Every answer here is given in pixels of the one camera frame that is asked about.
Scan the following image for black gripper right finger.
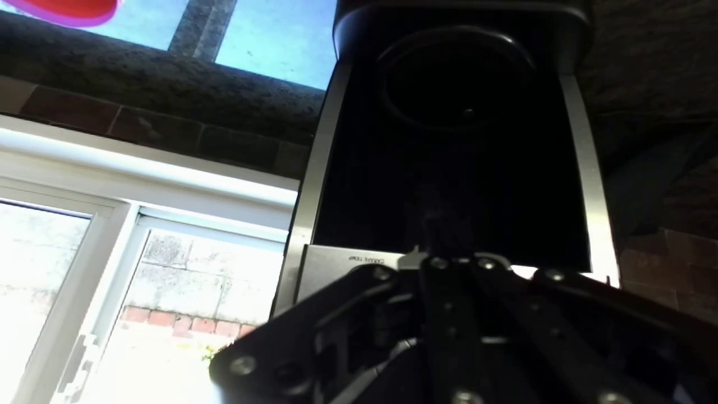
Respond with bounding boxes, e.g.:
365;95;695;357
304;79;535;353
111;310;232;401
467;255;718;404

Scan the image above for white window frame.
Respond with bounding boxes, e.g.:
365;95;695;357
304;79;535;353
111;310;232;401
0;109;301;404

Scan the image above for pink plastic bowl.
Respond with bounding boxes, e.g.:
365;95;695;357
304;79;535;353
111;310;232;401
0;0;121;30

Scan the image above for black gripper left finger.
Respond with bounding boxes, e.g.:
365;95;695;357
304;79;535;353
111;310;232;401
209;255;480;404

